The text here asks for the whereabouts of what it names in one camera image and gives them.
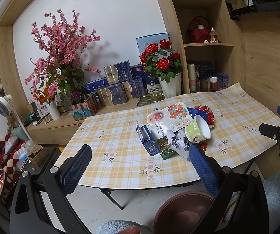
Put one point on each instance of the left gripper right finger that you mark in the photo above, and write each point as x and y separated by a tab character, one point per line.
250	215

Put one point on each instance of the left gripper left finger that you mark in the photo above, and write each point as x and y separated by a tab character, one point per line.
28	211

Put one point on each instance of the white paper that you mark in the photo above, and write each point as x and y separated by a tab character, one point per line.
178	142

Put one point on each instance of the green paper cup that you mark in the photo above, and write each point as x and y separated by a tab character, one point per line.
197	130

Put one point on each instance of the green gold tea packet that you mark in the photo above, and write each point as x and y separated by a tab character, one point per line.
166	154

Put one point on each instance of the blue coffee box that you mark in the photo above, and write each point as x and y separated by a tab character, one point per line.
193	112

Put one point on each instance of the small blue carton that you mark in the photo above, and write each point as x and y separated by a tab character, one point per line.
147	140

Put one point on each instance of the floral white plastic bag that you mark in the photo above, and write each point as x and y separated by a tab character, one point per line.
174	117

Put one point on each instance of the maroon trash bin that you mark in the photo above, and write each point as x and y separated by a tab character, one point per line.
182	212

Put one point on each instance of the grey fluffy cushion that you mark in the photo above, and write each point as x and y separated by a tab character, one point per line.
272	190

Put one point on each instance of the blue box on shelf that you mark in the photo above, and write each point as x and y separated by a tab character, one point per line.
223	80

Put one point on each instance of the red white cup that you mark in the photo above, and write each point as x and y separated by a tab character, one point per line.
213	84

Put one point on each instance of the yellow plaid tablecloth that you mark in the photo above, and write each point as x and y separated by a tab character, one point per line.
120	161

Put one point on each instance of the white slim vase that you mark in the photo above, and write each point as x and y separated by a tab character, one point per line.
54	111

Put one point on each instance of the woven flower basket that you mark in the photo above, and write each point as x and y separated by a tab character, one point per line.
87	108

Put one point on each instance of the white desk fan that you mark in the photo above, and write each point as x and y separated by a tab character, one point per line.
7	107

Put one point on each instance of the stack of paper cups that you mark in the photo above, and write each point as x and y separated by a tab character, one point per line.
192	77

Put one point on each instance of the wooden shelf unit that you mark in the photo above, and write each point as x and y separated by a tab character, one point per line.
226	51

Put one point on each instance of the white flower pot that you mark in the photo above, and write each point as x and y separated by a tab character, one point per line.
173	88

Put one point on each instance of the red basket on shelf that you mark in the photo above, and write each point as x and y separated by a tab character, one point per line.
199	30

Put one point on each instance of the blue gold gift box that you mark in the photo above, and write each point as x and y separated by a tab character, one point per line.
112	94
118	73
134	88

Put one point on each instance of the red rose bouquet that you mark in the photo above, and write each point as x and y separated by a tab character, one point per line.
160	61

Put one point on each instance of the pink blossom plant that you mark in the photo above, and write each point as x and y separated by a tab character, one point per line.
60	72

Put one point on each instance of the folding table frame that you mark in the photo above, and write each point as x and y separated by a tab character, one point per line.
107	193

